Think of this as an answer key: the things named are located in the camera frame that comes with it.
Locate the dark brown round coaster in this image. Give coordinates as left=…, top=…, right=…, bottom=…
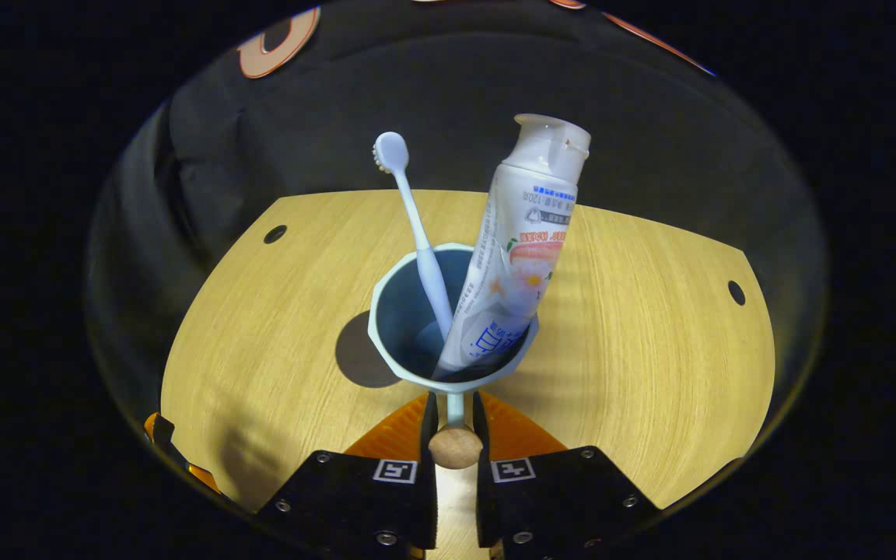
left=335, top=311, right=403, bottom=389

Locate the white toothpaste tube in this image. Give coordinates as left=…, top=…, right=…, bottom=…
left=432, top=114, right=593, bottom=380

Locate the black backdrop cloth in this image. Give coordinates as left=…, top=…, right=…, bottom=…
left=86, top=0, right=830, bottom=436

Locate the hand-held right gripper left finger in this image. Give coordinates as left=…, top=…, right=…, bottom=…
left=254, top=391, right=440, bottom=558

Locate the white toothbrush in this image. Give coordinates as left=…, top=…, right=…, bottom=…
left=373, top=131, right=456, bottom=340

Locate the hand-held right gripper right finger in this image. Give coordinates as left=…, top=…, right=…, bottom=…
left=472, top=391, right=663, bottom=558

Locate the pale green cup wooden handle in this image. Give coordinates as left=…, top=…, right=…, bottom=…
left=367, top=243, right=541, bottom=471

